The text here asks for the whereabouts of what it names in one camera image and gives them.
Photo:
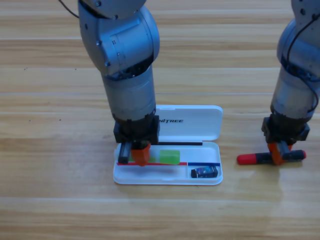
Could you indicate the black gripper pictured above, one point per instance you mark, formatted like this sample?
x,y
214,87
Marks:
x,y
285,130
137,130

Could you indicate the red and black marker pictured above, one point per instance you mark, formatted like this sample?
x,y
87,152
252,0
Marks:
x,y
247,159

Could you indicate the green and white glue stick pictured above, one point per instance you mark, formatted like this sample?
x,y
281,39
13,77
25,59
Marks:
x,y
170,157

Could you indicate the black sleeved eraser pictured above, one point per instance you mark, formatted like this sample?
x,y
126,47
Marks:
x,y
205,172

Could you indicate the white plastic pencil case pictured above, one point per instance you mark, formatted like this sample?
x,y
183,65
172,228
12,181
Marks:
x,y
200,125

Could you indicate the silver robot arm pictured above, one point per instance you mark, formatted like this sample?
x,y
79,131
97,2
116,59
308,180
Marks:
x,y
292,95
125,75

